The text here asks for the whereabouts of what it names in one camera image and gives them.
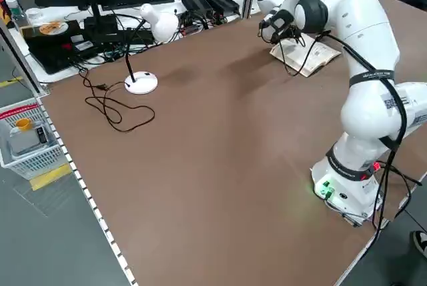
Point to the white blue cover book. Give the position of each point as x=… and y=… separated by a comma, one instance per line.
x=320, y=56

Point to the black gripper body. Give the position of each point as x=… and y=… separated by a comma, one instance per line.
x=280, y=21

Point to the black flat case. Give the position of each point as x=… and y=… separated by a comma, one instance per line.
x=50, y=52

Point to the white desk lamp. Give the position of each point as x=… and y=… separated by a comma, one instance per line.
x=163, y=26

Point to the yellow cup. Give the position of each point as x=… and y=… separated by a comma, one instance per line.
x=23, y=125

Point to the clear plastic bottle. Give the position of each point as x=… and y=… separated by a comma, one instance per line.
x=15, y=12

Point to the white plastic basket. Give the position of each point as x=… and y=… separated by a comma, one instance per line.
x=33, y=162

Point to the black finned power box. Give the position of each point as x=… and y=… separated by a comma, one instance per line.
x=221, y=1
x=197, y=2

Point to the orange white disc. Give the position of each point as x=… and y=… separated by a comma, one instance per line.
x=53, y=28

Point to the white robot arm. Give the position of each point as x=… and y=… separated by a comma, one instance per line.
x=367, y=32

